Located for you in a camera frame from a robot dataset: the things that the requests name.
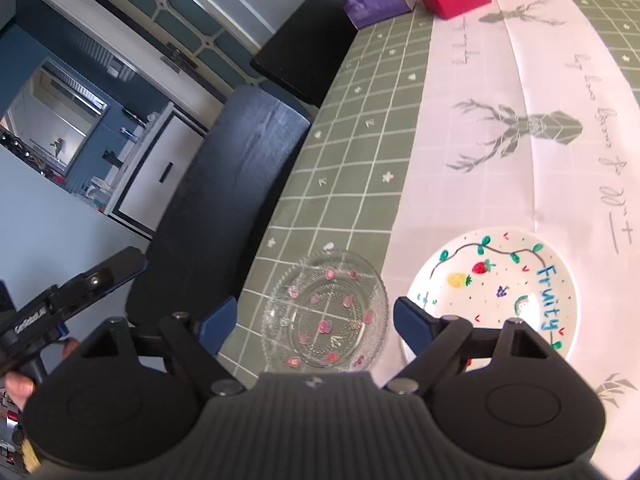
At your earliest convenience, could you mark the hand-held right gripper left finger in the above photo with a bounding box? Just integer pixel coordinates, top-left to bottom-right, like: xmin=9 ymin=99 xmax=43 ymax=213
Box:
xmin=82 ymin=296 xmax=246 ymax=396

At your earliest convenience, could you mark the person's left hand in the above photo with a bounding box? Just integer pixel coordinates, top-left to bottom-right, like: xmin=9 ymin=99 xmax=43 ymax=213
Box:
xmin=2 ymin=337 xmax=81 ymax=411

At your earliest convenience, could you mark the green checked tablecloth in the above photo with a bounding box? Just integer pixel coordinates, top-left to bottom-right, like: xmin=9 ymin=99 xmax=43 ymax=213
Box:
xmin=215 ymin=0 xmax=640 ymax=381

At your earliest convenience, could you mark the white cabinet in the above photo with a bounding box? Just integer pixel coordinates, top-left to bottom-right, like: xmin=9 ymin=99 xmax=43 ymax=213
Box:
xmin=107 ymin=102 xmax=208 ymax=241

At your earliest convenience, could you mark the white fruit-drawing plate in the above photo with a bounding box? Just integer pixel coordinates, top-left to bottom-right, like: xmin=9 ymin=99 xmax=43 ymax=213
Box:
xmin=402 ymin=228 xmax=581 ymax=363

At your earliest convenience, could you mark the clear glass flower plate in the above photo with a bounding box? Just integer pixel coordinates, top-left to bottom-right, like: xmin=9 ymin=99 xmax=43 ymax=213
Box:
xmin=261 ymin=250 xmax=390 ymax=373

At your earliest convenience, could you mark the glass-panelled door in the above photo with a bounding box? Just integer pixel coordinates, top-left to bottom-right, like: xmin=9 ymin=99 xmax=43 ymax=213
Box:
xmin=60 ymin=0 xmax=261 ymax=78

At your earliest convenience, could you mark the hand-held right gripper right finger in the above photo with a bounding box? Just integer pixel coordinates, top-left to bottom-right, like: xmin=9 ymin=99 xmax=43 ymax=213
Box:
xmin=385 ymin=297 xmax=556 ymax=395

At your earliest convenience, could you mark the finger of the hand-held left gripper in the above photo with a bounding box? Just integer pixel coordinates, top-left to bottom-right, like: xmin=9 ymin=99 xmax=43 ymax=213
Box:
xmin=50 ymin=246 xmax=149 ymax=318

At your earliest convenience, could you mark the black chair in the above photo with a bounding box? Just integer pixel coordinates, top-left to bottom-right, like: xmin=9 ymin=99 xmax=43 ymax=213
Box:
xmin=250 ymin=0 xmax=358 ymax=108
xmin=125 ymin=84 xmax=312 ymax=331

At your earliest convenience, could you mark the white deer-print table runner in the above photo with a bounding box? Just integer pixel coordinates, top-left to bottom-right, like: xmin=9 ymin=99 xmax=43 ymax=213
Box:
xmin=375 ymin=0 xmax=640 ymax=480

